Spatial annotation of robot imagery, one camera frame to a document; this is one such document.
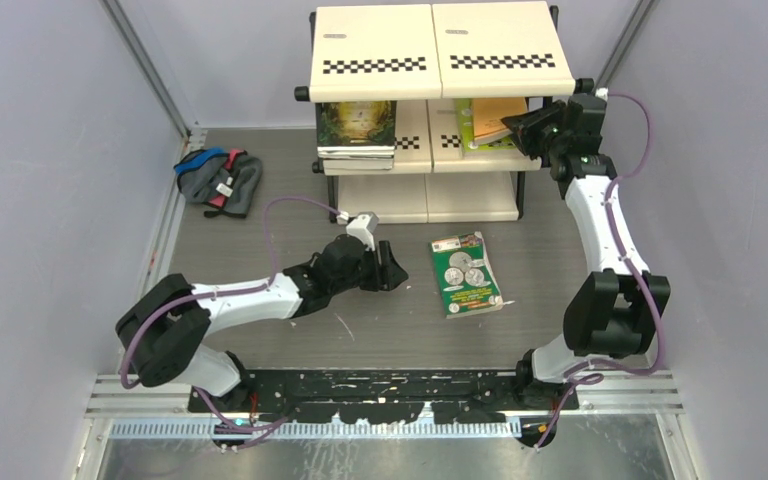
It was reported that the orange Huckleberry Finn book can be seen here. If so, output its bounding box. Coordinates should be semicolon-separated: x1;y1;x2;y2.
471;97;528;146

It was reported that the lime green cartoon book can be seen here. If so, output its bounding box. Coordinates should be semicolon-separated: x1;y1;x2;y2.
454;98;516;156

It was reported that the dark green cartoon book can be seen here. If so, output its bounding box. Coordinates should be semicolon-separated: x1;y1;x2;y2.
430;231;505;319

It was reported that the green Alice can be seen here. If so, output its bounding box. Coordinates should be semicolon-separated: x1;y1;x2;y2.
316;101;397;150

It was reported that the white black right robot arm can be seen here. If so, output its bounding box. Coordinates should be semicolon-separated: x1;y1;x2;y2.
502;89;671;411

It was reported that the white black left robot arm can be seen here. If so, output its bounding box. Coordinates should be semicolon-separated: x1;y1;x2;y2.
115;234;409;413

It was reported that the cream three-tier shelf rack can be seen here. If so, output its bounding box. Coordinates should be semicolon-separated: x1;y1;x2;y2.
295;1;583;223

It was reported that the grey blue red cloth bag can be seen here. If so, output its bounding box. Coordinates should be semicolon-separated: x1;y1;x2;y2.
173;147;264;219

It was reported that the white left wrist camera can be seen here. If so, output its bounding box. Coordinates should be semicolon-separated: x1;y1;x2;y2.
336;211;379;251

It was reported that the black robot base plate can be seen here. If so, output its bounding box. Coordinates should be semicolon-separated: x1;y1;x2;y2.
178;366;579;425

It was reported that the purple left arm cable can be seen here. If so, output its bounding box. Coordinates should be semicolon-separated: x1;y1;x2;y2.
118;197;349;452

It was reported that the aluminium frame rail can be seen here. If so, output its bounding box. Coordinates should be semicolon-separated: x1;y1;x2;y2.
118;129;208;372

